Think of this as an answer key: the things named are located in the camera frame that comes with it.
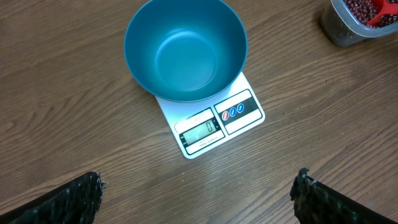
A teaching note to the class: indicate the clear plastic container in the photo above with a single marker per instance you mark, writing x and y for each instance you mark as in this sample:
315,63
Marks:
343,29

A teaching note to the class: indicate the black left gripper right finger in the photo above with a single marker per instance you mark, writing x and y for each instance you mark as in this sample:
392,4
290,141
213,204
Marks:
316,203

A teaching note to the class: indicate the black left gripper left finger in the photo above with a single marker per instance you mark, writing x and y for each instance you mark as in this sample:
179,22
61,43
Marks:
77,201

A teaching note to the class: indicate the white digital kitchen scale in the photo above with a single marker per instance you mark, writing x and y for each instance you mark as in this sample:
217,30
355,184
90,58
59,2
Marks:
201,126

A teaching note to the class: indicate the orange measuring scoop blue handle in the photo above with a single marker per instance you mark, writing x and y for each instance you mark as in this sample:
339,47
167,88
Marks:
384,8

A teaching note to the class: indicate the red beans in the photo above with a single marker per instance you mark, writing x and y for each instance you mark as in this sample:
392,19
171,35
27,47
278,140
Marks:
365,10

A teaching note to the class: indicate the blue metal bowl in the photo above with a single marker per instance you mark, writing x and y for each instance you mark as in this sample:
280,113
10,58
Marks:
184,50

